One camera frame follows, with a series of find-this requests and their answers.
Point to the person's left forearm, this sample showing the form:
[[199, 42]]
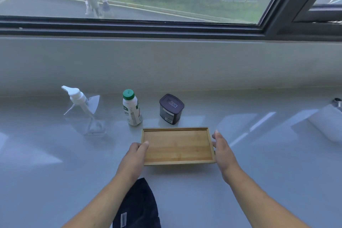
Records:
[[101, 202]]

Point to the dark square lidded jar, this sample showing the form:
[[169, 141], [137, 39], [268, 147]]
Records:
[[171, 110]]

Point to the person's left hand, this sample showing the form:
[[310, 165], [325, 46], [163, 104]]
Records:
[[132, 159]]

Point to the person's left thumb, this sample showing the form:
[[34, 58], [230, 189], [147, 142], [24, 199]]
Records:
[[143, 146]]

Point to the person's right forearm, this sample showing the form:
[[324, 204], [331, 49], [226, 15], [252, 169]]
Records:
[[261, 203]]

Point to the dark navy clothing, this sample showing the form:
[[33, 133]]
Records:
[[137, 206]]

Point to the metal knob fixture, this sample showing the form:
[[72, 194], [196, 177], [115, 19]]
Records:
[[337, 101]]

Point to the wooden rectangular tray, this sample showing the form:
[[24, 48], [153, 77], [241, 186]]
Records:
[[177, 146]]

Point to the clear pump dispenser bottle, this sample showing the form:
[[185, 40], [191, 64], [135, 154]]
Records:
[[80, 107]]

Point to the dark window frame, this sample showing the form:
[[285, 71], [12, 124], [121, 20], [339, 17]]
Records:
[[133, 28]]

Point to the white drink bottle green cap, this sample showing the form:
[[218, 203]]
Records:
[[131, 110]]

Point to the person's right thumb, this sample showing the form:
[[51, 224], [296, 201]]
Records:
[[217, 136]]

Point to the person's right hand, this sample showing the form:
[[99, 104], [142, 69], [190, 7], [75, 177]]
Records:
[[225, 155]]

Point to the white paper towel roll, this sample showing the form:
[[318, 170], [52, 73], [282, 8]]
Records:
[[327, 122]]

